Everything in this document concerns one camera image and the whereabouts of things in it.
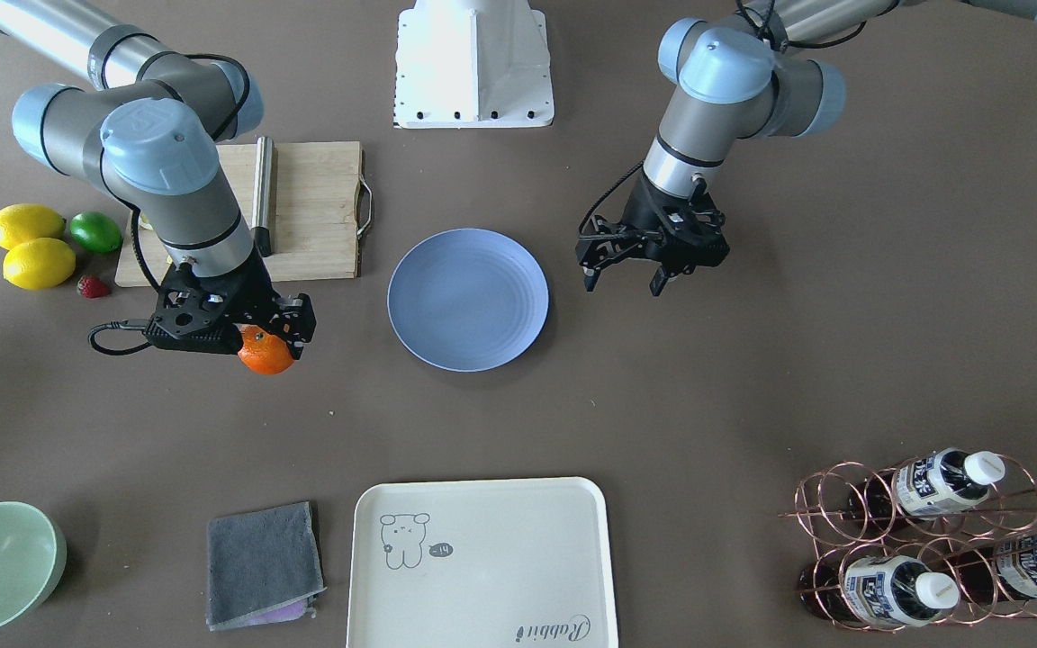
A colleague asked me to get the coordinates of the wooden cutting board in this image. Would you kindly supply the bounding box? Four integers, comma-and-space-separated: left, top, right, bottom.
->
114, 142, 363, 288

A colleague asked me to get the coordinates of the black handled knife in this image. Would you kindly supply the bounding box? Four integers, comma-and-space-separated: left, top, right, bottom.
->
248, 136, 276, 257

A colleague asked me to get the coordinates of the blue plastic plate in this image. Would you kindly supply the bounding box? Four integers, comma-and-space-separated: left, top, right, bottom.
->
387, 227, 550, 373

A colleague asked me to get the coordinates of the yellow lemon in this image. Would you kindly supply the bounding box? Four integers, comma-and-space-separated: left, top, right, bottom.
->
0, 202, 66, 250
3, 238, 76, 291

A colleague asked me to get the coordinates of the dark drink bottle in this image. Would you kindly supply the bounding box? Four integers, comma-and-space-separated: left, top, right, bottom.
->
955, 533, 1037, 603
796, 556, 961, 631
844, 447, 1005, 530

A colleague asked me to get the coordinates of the beige plastic tray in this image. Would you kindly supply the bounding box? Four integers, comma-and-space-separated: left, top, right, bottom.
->
346, 477, 620, 647

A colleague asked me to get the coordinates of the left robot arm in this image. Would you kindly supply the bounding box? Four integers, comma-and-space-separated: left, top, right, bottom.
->
576, 1, 897, 295

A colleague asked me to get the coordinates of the red strawberry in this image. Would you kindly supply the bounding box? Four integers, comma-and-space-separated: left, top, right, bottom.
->
76, 275, 113, 300

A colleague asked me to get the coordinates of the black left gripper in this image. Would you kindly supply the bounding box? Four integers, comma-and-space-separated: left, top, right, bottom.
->
576, 166, 731, 298

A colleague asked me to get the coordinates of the copper wire bottle holder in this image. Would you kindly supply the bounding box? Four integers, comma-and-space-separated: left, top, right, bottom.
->
791, 452, 1037, 626

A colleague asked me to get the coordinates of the green lime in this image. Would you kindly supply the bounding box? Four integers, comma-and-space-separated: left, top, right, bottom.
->
68, 212, 122, 254

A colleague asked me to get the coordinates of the orange fruit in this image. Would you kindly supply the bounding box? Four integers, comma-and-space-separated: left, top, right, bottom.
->
236, 325, 295, 374

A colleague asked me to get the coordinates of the dark drink bottle middle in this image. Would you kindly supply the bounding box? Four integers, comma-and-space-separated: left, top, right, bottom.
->
844, 447, 1005, 530

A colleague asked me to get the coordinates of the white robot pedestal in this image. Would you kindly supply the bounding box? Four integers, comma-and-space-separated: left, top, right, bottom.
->
392, 1, 555, 129

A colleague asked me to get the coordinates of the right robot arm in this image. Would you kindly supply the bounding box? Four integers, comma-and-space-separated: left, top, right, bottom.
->
0, 1, 316, 358

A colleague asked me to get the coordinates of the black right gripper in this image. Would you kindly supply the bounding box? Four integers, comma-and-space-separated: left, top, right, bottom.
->
158, 247, 317, 361

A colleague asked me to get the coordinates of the dark drink bottle front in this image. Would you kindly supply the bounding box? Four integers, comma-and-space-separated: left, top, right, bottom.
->
796, 556, 961, 631

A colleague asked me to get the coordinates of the dark drink bottle back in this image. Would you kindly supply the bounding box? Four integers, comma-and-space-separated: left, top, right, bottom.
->
955, 533, 1037, 603

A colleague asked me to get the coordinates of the grey folded cloth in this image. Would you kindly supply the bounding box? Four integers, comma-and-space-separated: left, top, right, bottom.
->
205, 501, 326, 632

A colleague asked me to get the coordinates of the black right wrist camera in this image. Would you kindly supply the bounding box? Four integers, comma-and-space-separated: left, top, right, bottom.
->
141, 312, 243, 356

